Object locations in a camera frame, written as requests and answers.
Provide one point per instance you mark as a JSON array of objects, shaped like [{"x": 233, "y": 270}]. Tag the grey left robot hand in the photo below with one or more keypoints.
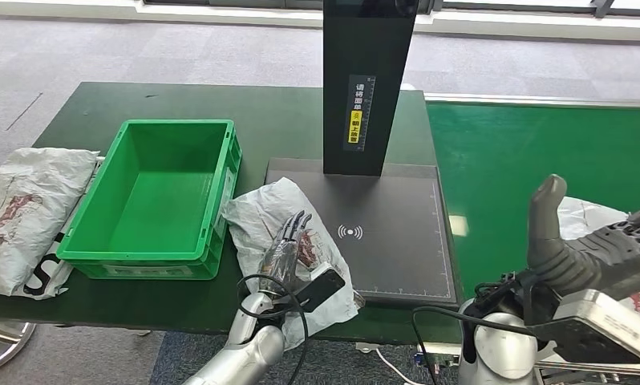
[{"x": 280, "y": 260}]

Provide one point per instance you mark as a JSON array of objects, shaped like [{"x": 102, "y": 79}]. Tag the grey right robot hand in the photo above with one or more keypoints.
[{"x": 591, "y": 260}]

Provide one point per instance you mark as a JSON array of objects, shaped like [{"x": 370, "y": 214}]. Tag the grey-white parcel bag red logo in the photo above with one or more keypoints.
[{"x": 585, "y": 218}]

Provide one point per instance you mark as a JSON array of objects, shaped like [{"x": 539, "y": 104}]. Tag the white parcel bag red print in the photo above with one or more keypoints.
[{"x": 256, "y": 212}]

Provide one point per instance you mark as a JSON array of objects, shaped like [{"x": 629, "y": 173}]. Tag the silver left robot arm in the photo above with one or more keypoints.
[{"x": 245, "y": 356}]

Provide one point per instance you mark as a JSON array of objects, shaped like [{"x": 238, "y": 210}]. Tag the green conveyor belt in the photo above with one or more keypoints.
[{"x": 511, "y": 149}]

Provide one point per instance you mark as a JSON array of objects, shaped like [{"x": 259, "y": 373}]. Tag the white parcel with black letters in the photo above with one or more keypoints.
[{"x": 49, "y": 276}]

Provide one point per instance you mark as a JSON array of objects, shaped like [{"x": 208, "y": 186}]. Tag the crumpled white red-print parcel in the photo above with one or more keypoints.
[{"x": 33, "y": 212}]

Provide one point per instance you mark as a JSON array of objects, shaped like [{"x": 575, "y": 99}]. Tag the white power block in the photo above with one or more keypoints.
[{"x": 366, "y": 348}]

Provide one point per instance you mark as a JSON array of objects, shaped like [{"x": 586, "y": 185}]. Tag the green plastic crate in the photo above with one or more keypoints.
[{"x": 155, "y": 202}]

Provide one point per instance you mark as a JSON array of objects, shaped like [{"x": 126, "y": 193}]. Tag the dark green table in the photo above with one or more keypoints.
[{"x": 277, "y": 122}]

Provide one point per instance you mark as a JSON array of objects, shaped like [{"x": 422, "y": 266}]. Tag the black yellow column label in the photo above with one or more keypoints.
[{"x": 355, "y": 127}]

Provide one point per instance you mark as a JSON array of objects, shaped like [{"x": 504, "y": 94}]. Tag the black scanner column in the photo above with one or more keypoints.
[{"x": 346, "y": 53}]

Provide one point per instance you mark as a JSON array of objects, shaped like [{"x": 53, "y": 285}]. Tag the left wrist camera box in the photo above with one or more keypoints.
[{"x": 320, "y": 289}]

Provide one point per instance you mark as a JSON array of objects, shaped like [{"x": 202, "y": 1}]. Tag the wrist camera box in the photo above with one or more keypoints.
[
  {"x": 320, "y": 289},
  {"x": 601, "y": 324}
]

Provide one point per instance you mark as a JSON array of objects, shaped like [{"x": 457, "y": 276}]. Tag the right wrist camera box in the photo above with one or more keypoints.
[{"x": 601, "y": 324}]

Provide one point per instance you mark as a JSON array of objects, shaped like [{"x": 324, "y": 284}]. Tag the black scanner base plate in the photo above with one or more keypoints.
[{"x": 399, "y": 255}]

